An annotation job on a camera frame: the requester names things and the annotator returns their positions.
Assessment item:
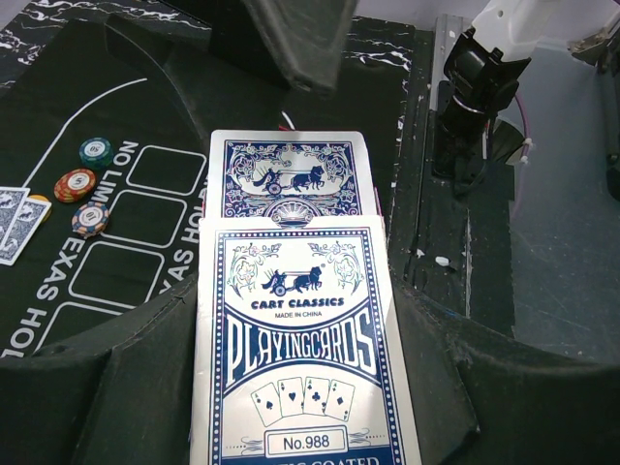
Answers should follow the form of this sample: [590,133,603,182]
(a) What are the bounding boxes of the blue playing card deck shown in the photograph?
[190,130,421,464]

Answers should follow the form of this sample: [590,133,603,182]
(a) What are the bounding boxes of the yellow big blind button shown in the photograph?
[28,194,51,223]

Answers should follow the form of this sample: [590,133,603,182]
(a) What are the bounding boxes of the pink chips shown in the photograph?
[72,201,109,237]

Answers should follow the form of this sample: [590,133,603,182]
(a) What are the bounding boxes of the orange chips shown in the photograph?
[53,169,97,203]

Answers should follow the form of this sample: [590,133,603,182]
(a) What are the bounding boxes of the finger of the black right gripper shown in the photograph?
[104,0,359,96]

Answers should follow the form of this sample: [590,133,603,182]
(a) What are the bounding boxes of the dealt cards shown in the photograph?
[1,187,46,266]

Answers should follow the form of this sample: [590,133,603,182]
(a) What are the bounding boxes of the aluminium rail frame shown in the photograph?
[429,14,472,109]

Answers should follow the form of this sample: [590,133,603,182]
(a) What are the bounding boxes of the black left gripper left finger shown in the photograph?
[1,274,198,464]

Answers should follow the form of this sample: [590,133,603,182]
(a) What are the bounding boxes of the black poker table mat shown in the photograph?
[0,0,418,362]

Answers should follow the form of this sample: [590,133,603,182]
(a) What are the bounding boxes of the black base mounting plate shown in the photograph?
[388,31,515,337]

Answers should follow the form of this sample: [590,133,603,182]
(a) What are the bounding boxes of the green chip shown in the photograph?
[78,138,113,171]

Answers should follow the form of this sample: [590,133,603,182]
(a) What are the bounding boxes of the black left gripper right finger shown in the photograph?
[392,278,619,464]

